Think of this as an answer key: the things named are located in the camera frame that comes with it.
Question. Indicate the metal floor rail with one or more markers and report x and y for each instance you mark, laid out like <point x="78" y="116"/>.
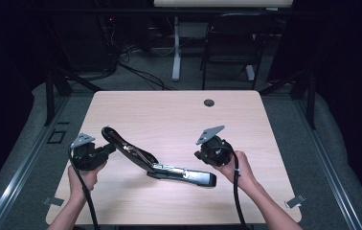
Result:
<point x="16" y="179"/>
<point x="329" y="163"/>

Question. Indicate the person's right hand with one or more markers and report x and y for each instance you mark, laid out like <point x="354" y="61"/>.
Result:
<point x="241" y="172"/>

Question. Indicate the black chair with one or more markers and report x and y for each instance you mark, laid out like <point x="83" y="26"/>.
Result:
<point x="233" y="41"/>

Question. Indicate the person's left hand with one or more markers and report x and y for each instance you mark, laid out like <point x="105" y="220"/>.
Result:
<point x="85" y="182"/>

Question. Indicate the black metal stand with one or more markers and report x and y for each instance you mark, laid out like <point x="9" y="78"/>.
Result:
<point x="53" y="92"/>
<point x="310" y="96"/>

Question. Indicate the black stapler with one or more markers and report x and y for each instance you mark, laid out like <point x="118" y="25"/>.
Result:
<point x="198" y="178"/>

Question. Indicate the white desk top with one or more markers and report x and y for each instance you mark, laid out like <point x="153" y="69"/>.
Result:
<point x="223" y="3"/>

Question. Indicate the round table grommet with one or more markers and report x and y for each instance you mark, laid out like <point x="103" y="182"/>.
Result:
<point x="209" y="103"/>

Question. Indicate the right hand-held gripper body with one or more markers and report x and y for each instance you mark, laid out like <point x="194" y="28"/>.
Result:
<point x="215" y="150"/>

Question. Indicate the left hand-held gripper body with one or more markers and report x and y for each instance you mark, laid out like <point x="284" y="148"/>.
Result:
<point x="86" y="156"/>

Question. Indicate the grey tape piece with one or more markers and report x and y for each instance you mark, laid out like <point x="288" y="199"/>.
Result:
<point x="53" y="201"/>
<point x="295" y="201"/>

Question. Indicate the white desk leg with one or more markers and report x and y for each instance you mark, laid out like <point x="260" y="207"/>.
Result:
<point x="176" y="51"/>

